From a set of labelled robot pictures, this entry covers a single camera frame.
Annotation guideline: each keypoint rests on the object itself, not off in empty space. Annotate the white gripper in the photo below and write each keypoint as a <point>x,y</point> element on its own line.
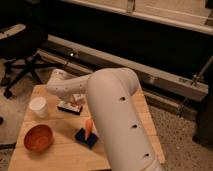
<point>74,99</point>

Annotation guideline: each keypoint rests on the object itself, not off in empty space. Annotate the black whiteboard eraser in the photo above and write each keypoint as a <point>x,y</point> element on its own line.
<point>68,107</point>

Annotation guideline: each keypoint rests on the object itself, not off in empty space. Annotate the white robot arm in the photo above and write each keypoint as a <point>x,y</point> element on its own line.
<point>109,94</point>

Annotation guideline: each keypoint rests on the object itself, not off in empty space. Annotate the orange toy carrot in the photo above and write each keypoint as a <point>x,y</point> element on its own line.
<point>88,128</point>

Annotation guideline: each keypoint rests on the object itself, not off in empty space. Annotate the blue sponge cloth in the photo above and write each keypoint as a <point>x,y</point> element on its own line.
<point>89,142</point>

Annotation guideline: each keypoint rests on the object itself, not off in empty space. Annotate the wooden table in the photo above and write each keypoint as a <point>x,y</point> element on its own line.
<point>65,153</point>

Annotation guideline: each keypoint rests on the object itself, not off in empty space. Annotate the white paper cup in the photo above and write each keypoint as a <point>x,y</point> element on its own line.
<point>39,106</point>

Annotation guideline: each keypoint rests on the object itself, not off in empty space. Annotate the orange bowl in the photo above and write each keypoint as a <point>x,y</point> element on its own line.
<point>38,139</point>

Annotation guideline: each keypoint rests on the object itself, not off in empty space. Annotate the black office chair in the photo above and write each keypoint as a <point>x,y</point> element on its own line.
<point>18,46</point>

